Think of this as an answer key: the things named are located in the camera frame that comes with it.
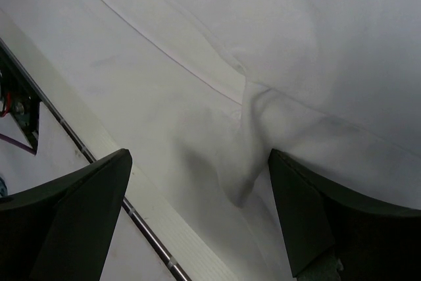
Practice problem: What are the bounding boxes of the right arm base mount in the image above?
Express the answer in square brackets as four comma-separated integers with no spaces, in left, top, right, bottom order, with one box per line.
[1,42,41,155]

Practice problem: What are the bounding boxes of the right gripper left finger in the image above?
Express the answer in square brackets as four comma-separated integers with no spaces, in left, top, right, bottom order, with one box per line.
[1,149,132,280]

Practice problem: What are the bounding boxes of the white t shirt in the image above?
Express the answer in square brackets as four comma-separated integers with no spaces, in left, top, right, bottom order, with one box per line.
[1,0,420,280]

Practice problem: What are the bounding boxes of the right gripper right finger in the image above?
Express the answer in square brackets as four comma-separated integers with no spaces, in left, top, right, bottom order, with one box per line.
[268,150,420,280]

